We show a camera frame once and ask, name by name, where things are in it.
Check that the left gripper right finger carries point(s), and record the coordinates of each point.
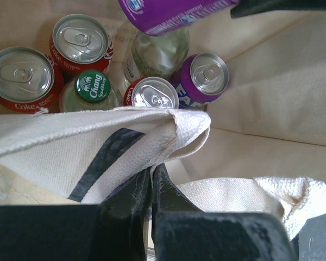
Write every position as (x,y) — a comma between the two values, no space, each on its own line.
(182,231)

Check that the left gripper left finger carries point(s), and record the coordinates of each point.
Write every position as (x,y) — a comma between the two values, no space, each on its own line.
(116,229)

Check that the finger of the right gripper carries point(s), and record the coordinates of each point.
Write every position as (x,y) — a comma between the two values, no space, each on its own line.
(253,7)
(310,242)

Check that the purple soda can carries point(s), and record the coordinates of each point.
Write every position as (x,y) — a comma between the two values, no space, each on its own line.
(201,80)
(157,17)

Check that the glass soda bottle front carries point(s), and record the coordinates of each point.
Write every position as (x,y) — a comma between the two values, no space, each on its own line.
(156,56)

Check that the glass soda bottle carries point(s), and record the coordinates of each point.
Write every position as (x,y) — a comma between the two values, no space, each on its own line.
(90,90)
(156,56)

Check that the red cola can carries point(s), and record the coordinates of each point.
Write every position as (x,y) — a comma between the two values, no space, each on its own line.
(29,81)
(79,42)
(152,92)

